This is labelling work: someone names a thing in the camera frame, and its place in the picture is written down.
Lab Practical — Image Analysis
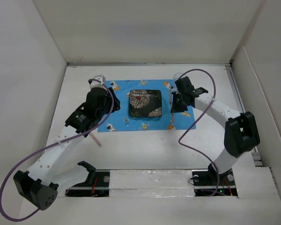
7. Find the pink handled knife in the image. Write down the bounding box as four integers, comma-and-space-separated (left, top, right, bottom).
169, 86, 175, 126

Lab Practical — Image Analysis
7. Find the blue space print cloth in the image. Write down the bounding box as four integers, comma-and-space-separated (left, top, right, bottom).
98, 79, 195, 132

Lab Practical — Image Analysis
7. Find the black floral square plate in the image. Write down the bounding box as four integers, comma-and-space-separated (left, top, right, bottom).
128, 90, 163, 118

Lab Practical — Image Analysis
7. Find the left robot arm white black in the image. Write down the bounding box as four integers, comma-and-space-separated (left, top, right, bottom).
13, 87, 120, 210

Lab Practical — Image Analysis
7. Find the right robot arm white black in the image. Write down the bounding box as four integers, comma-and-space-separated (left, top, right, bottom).
171, 77, 260, 185

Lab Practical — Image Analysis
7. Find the clear plastic cup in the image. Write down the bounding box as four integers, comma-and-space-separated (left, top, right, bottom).
174, 73, 184, 90

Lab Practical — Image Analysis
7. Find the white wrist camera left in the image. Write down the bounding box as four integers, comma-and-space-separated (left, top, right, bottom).
94, 75, 105, 83

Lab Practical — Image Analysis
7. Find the pink handled fork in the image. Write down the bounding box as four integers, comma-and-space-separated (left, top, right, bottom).
89, 132, 102, 147

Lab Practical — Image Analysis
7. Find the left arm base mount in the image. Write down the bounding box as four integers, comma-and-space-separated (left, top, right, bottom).
65, 161, 111, 197

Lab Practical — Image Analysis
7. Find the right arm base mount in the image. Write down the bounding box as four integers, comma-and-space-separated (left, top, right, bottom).
188, 170, 238, 196

